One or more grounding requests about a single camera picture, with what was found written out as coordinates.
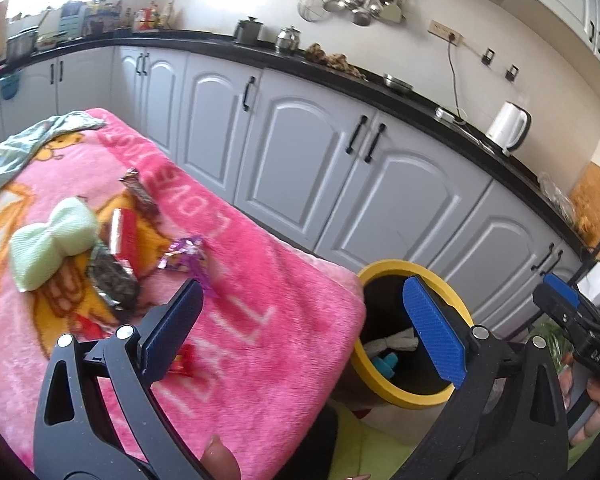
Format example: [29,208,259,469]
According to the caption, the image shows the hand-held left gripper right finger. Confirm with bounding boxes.
[395,274,571,480]

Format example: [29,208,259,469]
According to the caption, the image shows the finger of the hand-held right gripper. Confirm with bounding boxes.
[532,287,588,348]
[542,272,600,333]

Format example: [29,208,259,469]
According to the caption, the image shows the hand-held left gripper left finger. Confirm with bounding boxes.
[32,278,206,480]

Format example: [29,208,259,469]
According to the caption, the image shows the white foam fruit net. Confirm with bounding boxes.
[362,329,421,358]

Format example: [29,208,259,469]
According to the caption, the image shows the blue fuzzy sock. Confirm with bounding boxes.
[372,352,398,376]

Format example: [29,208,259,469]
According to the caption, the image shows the yellow-rimmed black trash bin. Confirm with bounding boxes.
[352,259,476,408]

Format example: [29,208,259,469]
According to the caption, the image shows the person's left hand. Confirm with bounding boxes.
[200,435,242,480]

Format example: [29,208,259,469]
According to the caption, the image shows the purple snack wrapper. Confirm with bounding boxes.
[157,235,216,301]

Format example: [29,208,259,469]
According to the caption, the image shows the clear plastic bag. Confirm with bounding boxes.
[537,172,576,221]

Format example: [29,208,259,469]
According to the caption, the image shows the brown speckled board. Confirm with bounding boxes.
[567,160,600,251]

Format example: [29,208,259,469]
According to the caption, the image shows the pink printed blanket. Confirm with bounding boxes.
[0,107,367,473]

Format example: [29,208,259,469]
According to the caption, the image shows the brown snack wrapper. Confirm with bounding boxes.
[119,169,162,218]

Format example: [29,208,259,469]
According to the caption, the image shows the pale green towel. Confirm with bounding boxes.
[9,197,100,292]

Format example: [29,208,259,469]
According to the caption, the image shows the white electric kettle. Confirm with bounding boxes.
[485,101,532,156]

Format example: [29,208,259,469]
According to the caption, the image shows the white power adapter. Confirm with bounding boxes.
[435,106,468,125]

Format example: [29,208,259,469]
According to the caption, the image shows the white base cabinets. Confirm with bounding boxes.
[0,45,588,341]

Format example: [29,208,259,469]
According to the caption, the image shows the black kitchen countertop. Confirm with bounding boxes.
[0,30,596,261]

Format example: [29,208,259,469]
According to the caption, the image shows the light blue cloth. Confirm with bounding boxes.
[0,112,106,200]

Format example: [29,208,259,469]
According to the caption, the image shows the small steel bowl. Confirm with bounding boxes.
[382,73,415,93]

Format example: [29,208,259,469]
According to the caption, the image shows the pile of ginger roots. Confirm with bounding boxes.
[306,42,370,81]

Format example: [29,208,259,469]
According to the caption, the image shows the blue hanging basket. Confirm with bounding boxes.
[0,74,22,101]

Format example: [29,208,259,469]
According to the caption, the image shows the steel canister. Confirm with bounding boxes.
[275,26,301,56]

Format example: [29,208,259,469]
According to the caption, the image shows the group of condiment bottles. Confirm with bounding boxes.
[95,0,176,33]

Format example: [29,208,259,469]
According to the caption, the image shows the steel stock pot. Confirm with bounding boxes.
[5,30,38,61]

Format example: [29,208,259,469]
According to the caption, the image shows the dish rack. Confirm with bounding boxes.
[37,2,96,48]

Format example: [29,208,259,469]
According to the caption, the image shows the black power cable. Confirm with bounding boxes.
[446,37,463,111]

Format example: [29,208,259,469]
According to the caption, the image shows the beige wall socket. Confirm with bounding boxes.
[427,20,465,46]

